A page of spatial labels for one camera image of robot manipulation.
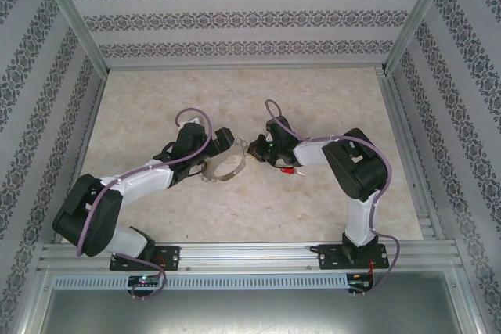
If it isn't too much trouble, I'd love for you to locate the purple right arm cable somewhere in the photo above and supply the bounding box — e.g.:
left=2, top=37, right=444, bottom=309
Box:
left=265, top=98, right=402, bottom=296

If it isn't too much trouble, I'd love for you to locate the aluminium frame post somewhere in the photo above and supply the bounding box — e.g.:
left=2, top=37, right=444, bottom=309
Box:
left=383, top=0, right=460, bottom=75
left=31, top=0, right=110, bottom=75

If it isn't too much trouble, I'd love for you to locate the aluminium mounting rail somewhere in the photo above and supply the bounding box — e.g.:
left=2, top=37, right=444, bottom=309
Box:
left=37, top=242, right=459, bottom=272

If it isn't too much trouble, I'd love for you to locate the grey metal sheet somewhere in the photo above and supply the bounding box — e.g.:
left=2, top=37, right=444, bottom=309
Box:
left=23, top=271, right=482, bottom=334

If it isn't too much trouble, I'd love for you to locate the grey slotted cable duct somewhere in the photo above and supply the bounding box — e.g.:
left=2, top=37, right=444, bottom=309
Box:
left=52, top=274, right=349, bottom=290

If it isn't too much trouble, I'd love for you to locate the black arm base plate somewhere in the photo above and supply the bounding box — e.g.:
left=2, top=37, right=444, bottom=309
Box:
left=109, top=246, right=181, bottom=272
left=317, top=243, right=392, bottom=271

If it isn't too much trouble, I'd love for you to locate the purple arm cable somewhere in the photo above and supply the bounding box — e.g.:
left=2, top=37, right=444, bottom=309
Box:
left=265, top=98, right=402, bottom=296
left=76, top=108, right=215, bottom=298

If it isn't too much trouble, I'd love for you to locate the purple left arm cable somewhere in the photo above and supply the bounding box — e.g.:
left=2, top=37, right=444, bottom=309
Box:
left=76, top=108, right=215, bottom=298

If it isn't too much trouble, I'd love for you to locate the small controller board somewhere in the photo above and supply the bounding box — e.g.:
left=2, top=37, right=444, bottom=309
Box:
left=348, top=273, right=375, bottom=290
left=128, top=275, right=162, bottom=287

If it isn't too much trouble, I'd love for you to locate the aluminium side rail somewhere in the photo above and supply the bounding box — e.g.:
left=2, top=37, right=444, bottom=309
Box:
left=53, top=70, right=110, bottom=243
left=375, top=67, right=447, bottom=241

